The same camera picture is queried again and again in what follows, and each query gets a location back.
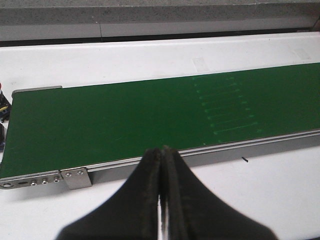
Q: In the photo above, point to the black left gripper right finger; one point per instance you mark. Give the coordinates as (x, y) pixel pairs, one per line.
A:
(191, 211)

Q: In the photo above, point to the red mushroom push button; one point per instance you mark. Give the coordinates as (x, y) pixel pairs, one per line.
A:
(5, 108)

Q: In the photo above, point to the green conveyor belt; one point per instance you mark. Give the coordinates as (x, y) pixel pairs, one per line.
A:
(125, 120)

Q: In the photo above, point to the yellow mushroom push button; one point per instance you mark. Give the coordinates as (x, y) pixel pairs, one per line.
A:
(2, 137)

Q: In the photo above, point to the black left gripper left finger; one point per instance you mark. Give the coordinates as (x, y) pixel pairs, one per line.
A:
(130, 214)

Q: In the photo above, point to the grey granite counter slab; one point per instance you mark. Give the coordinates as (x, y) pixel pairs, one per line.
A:
(47, 12)

